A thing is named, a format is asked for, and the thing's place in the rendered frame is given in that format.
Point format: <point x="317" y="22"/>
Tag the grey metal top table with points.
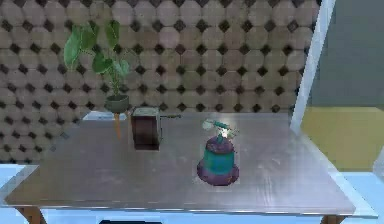
<point x="100" y="173"/>

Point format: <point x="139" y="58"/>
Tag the white door frame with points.
<point x="311" y="63"/>

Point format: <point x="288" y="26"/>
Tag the dark brown box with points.
<point x="145" y="128"/>

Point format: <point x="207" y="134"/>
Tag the green house plant in pot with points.
<point x="110" y="66"/>

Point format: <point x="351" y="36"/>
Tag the purple and teal bell-shaped object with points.
<point x="218" y="160"/>

